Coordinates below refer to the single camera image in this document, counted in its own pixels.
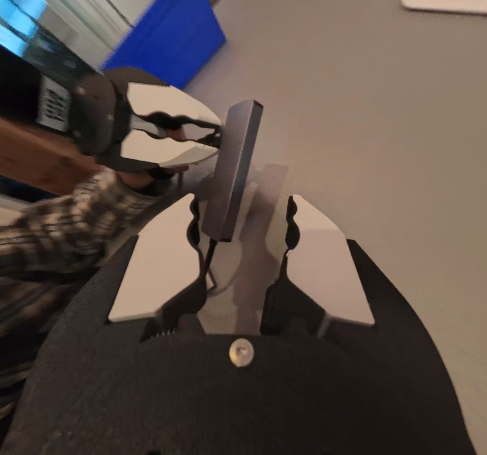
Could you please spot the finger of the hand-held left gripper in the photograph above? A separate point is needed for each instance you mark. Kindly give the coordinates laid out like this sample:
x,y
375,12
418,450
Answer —
x,y
171,152
171,99

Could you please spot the person's left forearm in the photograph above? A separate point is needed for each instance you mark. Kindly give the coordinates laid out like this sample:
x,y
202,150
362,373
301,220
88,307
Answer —
x,y
57,226

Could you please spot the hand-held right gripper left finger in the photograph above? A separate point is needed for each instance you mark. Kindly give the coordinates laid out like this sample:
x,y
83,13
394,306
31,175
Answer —
x,y
159,272

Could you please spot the grey usb hub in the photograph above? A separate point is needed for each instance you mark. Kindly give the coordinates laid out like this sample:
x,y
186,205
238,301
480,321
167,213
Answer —
x,y
236,158

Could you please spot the blue plastic bin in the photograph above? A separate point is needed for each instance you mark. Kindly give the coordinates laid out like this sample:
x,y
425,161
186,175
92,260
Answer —
x,y
171,36

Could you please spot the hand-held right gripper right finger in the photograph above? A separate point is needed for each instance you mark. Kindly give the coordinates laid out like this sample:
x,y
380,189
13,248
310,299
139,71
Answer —
x,y
327,272

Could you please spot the person's left hand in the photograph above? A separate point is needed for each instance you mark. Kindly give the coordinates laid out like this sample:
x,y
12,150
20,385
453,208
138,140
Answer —
x,y
139,180

